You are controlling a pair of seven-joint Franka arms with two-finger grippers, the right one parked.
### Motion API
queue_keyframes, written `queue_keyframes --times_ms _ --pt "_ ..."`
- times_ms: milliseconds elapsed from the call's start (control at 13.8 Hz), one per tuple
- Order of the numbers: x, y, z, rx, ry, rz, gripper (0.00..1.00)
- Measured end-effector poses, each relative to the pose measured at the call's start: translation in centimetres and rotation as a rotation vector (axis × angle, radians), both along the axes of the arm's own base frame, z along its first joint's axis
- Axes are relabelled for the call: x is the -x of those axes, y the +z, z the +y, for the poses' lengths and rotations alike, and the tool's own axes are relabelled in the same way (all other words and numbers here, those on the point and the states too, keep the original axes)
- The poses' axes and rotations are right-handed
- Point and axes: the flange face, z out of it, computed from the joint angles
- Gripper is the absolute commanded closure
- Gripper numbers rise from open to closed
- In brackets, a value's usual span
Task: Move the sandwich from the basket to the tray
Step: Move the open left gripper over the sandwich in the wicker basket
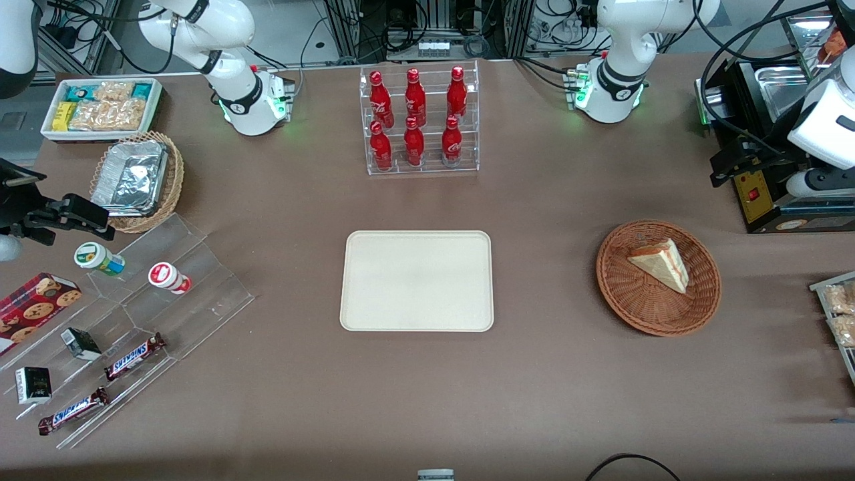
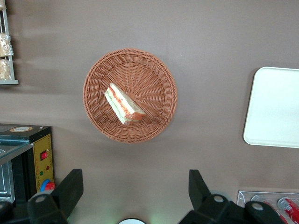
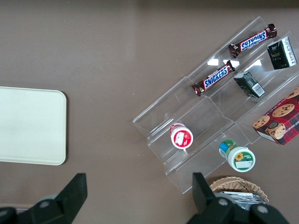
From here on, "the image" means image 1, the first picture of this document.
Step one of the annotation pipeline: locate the red cola bottle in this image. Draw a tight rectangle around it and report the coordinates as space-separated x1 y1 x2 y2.
446 65 468 121
369 120 393 172
442 115 464 167
403 117 425 167
369 70 395 129
404 68 428 128

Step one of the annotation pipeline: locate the black countertop appliance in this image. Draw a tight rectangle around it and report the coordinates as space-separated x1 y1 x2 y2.
694 57 855 234

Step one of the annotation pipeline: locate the black floor cable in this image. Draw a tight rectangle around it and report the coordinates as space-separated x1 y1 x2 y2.
586 453 683 481

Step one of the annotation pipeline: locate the grey snack tray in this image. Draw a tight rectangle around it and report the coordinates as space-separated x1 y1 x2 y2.
809 271 855 388

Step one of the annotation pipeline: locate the brown snickers bar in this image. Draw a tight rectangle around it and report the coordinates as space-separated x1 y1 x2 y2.
37 387 110 436
104 333 166 382

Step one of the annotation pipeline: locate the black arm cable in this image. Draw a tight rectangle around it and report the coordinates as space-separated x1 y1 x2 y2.
692 0 836 156

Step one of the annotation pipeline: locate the small black white box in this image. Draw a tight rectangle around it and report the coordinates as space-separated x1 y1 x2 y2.
60 327 103 362
15 366 53 406

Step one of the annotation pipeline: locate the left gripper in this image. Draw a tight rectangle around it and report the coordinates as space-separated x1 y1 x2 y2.
709 137 845 199

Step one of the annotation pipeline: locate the triangular sandwich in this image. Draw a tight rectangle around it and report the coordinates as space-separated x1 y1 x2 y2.
627 238 689 295

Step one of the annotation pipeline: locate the clear rice cracker bag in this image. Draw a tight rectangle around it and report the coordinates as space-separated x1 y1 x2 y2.
69 81 146 132

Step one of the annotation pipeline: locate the red cookie box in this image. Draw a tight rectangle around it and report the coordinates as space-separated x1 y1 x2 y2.
0 273 83 356

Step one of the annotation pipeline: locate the green label yogurt cup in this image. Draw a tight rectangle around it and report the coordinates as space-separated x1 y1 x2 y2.
73 242 126 277

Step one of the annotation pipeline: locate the light wicker basket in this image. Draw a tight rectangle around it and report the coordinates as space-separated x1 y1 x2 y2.
90 130 185 234

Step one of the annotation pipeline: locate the white rectangular snack bin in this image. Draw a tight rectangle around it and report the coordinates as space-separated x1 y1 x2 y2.
40 77 164 144

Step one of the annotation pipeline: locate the silver foil container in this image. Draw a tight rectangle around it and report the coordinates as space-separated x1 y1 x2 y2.
91 140 169 218

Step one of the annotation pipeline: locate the clear acrylic tiered stand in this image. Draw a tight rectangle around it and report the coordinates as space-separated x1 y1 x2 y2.
0 213 255 450

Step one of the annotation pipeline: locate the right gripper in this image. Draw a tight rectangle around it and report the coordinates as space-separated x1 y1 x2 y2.
0 194 116 245

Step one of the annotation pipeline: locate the clear acrylic bottle rack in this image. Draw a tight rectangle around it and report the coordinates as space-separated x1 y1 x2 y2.
359 60 480 176

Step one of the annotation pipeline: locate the clear cracker snack pack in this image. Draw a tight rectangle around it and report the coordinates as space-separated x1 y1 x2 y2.
822 283 855 315
828 315 855 349

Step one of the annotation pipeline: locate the brown round wicker basket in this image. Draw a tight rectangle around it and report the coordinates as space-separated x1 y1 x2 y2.
596 220 722 337

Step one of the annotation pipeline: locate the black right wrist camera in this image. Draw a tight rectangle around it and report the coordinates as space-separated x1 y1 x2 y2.
0 158 48 198

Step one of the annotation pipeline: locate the cream rectangular serving tray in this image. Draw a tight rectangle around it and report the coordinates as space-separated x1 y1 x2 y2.
339 230 495 333

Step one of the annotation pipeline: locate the red label yogurt cup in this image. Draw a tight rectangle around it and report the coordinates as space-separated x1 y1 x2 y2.
148 262 193 295

